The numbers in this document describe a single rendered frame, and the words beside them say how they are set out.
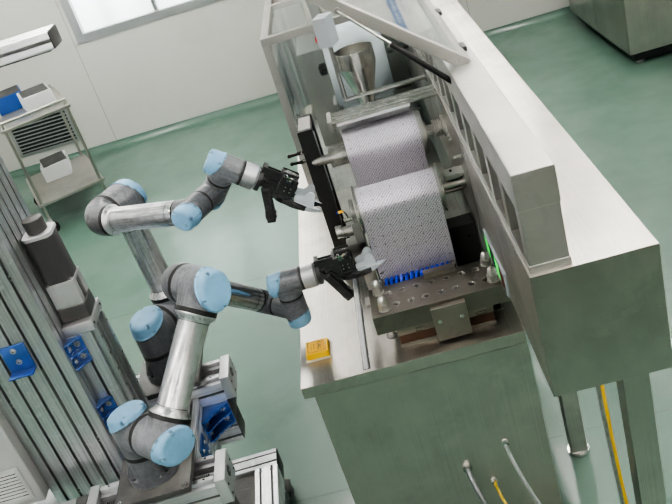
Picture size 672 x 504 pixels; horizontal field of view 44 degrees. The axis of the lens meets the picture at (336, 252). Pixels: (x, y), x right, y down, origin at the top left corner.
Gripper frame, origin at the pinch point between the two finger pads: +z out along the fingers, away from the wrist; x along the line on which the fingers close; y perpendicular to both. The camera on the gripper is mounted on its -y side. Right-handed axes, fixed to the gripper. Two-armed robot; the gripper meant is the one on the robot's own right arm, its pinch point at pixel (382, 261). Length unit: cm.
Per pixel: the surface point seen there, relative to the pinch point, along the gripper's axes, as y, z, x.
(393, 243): 5.2, 4.8, -0.3
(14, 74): -16, -303, 556
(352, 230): 8.9, -6.4, 7.9
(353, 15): 76, 11, -14
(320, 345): -16.6, -24.7, -10.2
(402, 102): 36, 19, 30
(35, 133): -74, -309, 554
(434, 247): 0.2, 16.2, -0.2
